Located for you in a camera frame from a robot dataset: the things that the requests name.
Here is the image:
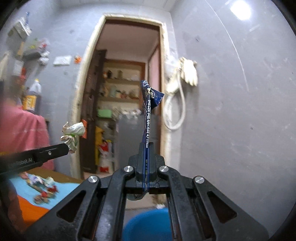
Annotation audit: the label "blue orange striped blanket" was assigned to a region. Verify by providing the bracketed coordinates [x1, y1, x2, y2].
[8, 167, 84, 232]

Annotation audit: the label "wooden shelf unit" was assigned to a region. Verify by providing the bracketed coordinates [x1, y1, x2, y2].
[97, 59, 146, 121]

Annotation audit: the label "pale rubber gloves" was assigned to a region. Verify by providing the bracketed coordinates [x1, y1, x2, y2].
[179, 57, 199, 87]

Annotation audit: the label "pink inner door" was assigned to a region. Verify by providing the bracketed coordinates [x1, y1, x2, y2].
[148, 46, 161, 116]

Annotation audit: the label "large cooking oil bottle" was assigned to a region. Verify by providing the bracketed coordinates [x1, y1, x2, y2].
[23, 79, 42, 114]

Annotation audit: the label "person's left forearm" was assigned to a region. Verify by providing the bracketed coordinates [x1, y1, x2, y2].
[0, 178, 19, 230]

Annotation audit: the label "pile of colourful wrappers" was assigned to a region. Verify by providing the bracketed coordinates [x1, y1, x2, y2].
[22, 173, 59, 205]

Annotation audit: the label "grey cabinet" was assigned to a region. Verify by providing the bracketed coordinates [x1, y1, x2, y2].
[116, 113, 161, 163]

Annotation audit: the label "dark wooden door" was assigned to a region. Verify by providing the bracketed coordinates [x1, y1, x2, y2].
[80, 49, 107, 174]

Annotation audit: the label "wire wall basket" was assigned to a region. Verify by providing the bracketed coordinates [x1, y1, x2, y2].
[8, 13, 32, 37]

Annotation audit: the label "dark blue snack wrapper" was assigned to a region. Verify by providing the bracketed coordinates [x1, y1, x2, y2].
[140, 80, 165, 193]

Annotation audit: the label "red white sack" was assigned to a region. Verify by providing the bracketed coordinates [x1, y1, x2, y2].
[98, 140, 114, 173]

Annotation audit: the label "white hanging packet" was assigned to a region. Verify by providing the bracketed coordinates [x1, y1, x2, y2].
[13, 60, 22, 76]

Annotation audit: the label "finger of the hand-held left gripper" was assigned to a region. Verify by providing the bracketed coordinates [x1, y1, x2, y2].
[35, 143, 70, 166]

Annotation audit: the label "pink checked cloth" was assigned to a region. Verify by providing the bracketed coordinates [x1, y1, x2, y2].
[0, 102, 55, 173]

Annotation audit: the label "white hose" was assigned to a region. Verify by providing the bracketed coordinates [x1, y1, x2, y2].
[162, 70, 186, 131]

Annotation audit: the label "pale door frame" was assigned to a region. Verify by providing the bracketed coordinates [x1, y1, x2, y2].
[69, 14, 173, 181]

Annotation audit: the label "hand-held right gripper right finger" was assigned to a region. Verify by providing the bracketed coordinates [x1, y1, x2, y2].
[148, 142, 269, 241]

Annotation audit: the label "white green wrapper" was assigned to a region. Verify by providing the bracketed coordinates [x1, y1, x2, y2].
[61, 122, 86, 154]

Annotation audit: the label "blue plastic basin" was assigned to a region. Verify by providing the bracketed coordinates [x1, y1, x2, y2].
[122, 208, 173, 241]

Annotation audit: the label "white wall switch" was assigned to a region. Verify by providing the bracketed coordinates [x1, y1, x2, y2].
[53, 56, 72, 66]

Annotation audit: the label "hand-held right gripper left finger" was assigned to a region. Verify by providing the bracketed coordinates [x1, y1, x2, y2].
[25, 142, 145, 241]

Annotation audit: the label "yellow bag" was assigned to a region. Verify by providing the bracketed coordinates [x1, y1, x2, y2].
[95, 126, 104, 166]

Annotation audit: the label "grey wall rack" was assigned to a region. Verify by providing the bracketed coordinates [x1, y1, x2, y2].
[22, 38, 50, 65]

